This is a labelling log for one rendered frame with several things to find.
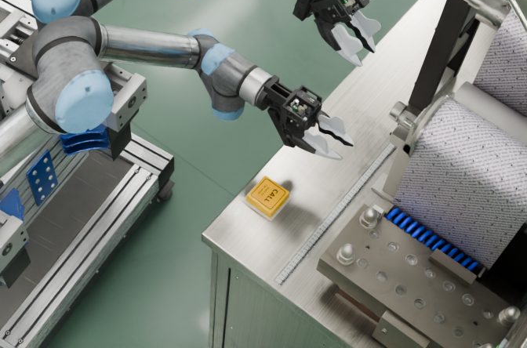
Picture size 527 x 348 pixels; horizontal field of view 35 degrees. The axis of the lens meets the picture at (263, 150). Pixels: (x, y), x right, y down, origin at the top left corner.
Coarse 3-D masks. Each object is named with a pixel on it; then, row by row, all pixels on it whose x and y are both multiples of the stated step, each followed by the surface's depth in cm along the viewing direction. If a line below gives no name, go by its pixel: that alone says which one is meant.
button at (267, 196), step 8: (264, 176) 188; (264, 184) 187; (272, 184) 187; (256, 192) 186; (264, 192) 186; (272, 192) 186; (280, 192) 186; (288, 192) 186; (248, 200) 186; (256, 200) 185; (264, 200) 185; (272, 200) 185; (280, 200) 185; (264, 208) 184; (272, 208) 184
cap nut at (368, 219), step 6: (366, 210) 169; (372, 210) 168; (360, 216) 172; (366, 216) 168; (372, 216) 168; (360, 222) 171; (366, 222) 169; (372, 222) 169; (366, 228) 171; (372, 228) 171
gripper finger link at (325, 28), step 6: (318, 18) 149; (318, 24) 150; (324, 24) 149; (330, 24) 150; (318, 30) 150; (324, 30) 149; (330, 30) 150; (324, 36) 151; (330, 36) 150; (330, 42) 151; (336, 42) 151; (336, 48) 152
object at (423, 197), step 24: (408, 168) 162; (408, 192) 168; (432, 192) 162; (456, 192) 157; (408, 216) 174; (432, 216) 168; (456, 216) 163; (480, 216) 158; (456, 240) 168; (480, 240) 163; (504, 240) 158; (480, 264) 169
